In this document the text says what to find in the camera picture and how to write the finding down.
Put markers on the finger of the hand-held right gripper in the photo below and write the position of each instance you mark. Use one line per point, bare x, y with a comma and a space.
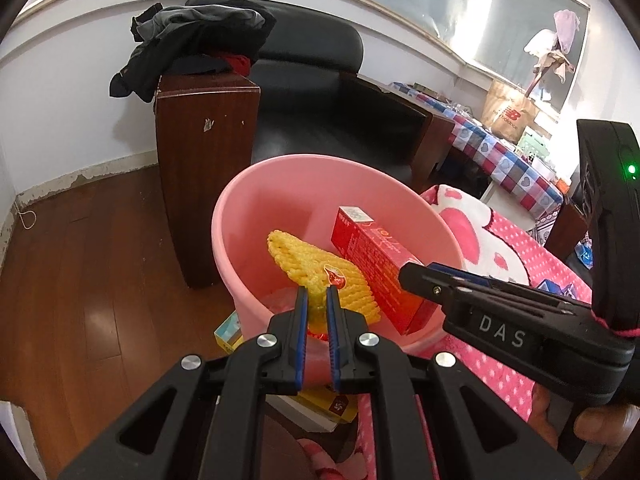
460, 272
425, 280

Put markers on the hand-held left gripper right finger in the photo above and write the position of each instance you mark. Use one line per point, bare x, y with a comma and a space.
334, 340

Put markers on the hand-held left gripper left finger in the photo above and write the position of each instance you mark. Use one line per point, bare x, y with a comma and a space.
301, 340

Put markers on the orange plastic wrapper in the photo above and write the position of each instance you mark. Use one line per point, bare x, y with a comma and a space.
317, 332

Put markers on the long red cardboard box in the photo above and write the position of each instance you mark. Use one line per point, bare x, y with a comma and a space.
370, 255

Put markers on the yellow foam fruit net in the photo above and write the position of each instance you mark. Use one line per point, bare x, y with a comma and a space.
300, 260

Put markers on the pink plastic bucket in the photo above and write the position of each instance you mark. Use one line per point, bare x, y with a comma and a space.
260, 200

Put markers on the person's right hand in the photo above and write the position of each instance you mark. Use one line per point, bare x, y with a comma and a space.
600, 425

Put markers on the pink polka dot blanket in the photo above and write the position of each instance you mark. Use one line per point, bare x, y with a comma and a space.
500, 255

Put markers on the blue white patterned packet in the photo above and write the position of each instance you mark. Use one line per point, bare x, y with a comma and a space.
556, 288

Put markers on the yellow cardboard box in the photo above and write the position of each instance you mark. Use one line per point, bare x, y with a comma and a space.
330, 402

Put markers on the teal yellow carton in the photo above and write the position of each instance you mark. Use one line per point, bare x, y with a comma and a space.
227, 332

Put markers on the white flat box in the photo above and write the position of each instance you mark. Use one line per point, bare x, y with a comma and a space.
300, 415

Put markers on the blue plastic packet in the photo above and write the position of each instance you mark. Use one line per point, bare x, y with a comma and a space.
584, 254

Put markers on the pink striped cloth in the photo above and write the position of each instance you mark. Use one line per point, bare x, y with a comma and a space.
325, 462

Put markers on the checkered tablecloth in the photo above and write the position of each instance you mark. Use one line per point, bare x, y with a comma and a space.
495, 152

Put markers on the dark wooden armrest panel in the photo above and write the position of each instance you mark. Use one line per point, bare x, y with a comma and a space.
205, 185
435, 150

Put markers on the small orange box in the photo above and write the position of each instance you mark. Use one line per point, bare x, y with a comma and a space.
563, 186

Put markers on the pale green box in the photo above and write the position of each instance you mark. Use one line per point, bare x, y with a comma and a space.
532, 146

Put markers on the brown paper bag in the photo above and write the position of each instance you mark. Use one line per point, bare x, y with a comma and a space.
505, 110

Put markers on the black leather sofa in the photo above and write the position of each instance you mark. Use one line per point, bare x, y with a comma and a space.
300, 110

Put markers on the beige hanging garment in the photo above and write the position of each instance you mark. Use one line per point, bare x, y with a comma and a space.
547, 55

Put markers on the purple hanging garment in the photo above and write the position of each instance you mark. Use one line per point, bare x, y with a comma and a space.
567, 27

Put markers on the red garment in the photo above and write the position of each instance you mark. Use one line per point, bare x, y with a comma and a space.
239, 64

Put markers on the dark clothes pile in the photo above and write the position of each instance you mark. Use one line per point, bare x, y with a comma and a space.
165, 55

